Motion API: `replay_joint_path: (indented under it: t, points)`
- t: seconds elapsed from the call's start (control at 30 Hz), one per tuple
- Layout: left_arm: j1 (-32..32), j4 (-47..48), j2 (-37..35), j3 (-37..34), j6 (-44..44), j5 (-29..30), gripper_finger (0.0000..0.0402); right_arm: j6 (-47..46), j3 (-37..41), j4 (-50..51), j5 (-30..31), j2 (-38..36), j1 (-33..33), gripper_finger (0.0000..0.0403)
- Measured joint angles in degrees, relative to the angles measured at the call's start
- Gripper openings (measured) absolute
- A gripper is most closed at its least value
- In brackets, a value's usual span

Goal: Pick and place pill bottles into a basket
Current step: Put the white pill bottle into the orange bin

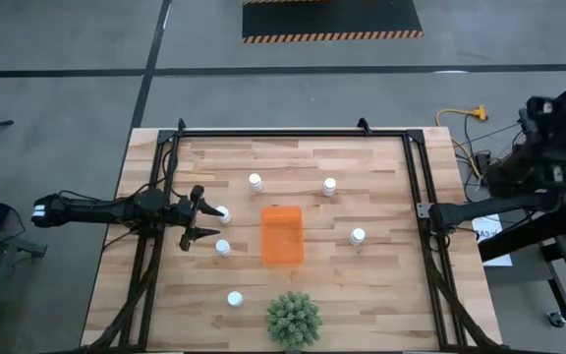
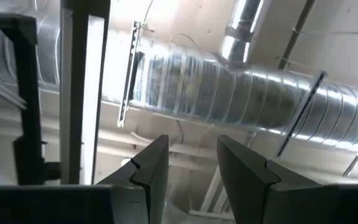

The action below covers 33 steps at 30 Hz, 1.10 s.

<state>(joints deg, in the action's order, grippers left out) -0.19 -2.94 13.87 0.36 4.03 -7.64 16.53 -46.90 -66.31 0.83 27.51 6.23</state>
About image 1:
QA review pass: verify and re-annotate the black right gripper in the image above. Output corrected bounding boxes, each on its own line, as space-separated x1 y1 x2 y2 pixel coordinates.
518 95 566 148

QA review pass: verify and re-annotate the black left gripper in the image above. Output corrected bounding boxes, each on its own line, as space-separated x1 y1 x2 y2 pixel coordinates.
164 184 226 253

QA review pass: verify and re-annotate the orange translucent plastic basket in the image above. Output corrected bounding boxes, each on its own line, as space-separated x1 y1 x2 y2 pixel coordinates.
260 205 306 267

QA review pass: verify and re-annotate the black power strip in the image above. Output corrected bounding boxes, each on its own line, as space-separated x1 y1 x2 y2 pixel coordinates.
474 150 493 173

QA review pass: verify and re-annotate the black stand base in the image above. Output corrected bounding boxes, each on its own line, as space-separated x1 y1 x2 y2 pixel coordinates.
478 210 566 330

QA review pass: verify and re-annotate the green succulent plant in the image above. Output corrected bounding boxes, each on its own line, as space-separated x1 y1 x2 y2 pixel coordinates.
265 290 323 351

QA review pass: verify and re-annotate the white paper sheet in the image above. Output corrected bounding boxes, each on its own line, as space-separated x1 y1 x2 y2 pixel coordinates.
471 213 514 267

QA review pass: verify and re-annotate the black hazard-striped floor mat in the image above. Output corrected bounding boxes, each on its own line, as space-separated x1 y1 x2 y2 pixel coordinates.
242 0 425 45

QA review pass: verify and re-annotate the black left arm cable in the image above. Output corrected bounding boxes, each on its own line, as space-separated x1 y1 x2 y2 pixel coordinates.
160 147 189 201

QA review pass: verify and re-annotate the yellow extension cord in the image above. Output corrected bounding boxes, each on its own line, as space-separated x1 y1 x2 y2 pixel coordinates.
434 104 489 181

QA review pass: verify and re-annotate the black floor cable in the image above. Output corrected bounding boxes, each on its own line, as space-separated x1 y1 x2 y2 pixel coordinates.
454 112 525 198

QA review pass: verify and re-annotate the black aluminium table frame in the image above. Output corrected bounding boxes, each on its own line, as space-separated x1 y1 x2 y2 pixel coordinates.
81 117 505 354

